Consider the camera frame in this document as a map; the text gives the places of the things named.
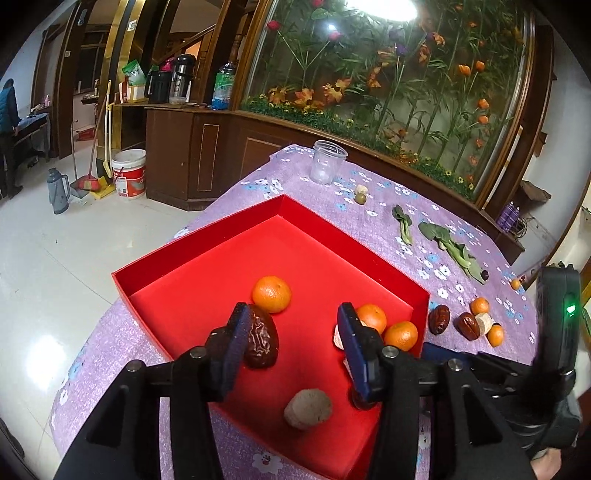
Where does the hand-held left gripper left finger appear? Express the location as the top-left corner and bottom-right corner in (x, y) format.
(54, 302), (253, 480)

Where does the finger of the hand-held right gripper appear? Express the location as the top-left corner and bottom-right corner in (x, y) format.
(422, 342), (534, 384)

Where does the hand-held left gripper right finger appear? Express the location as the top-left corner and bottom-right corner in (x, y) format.
(336, 302), (536, 480)

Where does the wrinkled red date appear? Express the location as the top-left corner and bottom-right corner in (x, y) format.
(244, 305), (280, 369)
(457, 312), (481, 341)
(428, 305), (450, 335)

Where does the brown kiwi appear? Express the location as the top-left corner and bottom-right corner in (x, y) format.
(283, 388), (333, 431)

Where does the red cardboard box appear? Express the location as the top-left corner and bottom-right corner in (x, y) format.
(112, 194), (431, 480)

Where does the large green leafy vegetable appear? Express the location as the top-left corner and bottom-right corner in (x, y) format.
(418, 222), (485, 282)

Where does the small bok choy stalk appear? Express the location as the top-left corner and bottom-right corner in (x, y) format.
(392, 205), (414, 244)

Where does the purple floral tablecloth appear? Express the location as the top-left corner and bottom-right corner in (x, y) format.
(50, 144), (541, 480)

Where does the clear plastic cup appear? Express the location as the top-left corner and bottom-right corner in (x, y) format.
(310, 140), (347, 185)

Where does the brown wooden cabinet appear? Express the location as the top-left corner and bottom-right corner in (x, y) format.
(144, 104), (287, 213)

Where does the white red plastic bucket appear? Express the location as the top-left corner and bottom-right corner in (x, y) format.
(111, 148), (147, 199)

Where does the yellow dustpan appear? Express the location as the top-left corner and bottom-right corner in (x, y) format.
(90, 80), (116, 200)

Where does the red broom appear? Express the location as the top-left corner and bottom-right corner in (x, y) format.
(74, 134), (100, 192)

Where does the grey floor thermos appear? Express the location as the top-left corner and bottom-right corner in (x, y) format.
(47, 167), (71, 215)

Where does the green label water bottle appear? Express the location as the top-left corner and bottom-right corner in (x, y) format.
(211, 61), (236, 110)

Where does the black kettle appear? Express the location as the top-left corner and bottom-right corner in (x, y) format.
(144, 70), (172, 104)

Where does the yellow red carton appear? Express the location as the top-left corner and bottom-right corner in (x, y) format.
(117, 82), (148, 103)

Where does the steel thermos flask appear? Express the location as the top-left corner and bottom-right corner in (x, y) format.
(170, 54), (197, 104)

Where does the glass artificial flower display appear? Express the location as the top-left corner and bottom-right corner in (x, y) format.
(231, 0), (555, 208)

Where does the green snack bag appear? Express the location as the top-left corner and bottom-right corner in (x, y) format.
(122, 60), (146, 87)

